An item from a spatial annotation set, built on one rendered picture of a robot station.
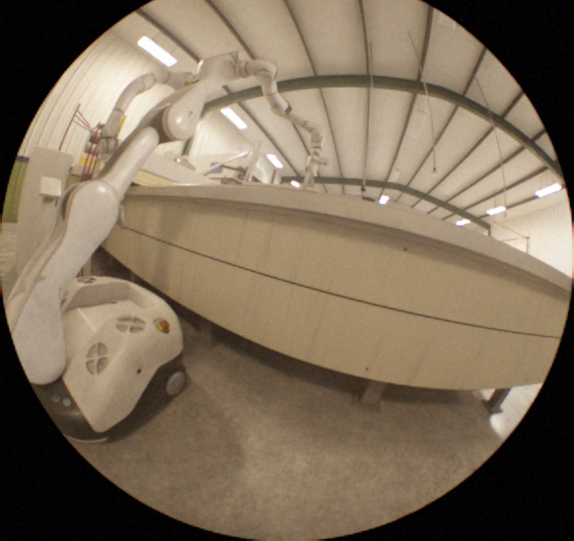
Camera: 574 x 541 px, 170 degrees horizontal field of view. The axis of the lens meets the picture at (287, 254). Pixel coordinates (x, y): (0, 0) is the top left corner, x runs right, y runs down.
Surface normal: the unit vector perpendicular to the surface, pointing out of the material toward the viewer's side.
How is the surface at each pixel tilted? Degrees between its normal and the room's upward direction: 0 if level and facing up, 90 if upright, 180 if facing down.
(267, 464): 0
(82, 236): 90
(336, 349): 90
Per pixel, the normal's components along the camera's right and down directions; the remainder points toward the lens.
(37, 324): 0.95, 0.22
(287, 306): -0.33, -0.01
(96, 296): 0.97, -0.07
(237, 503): 0.22, -0.97
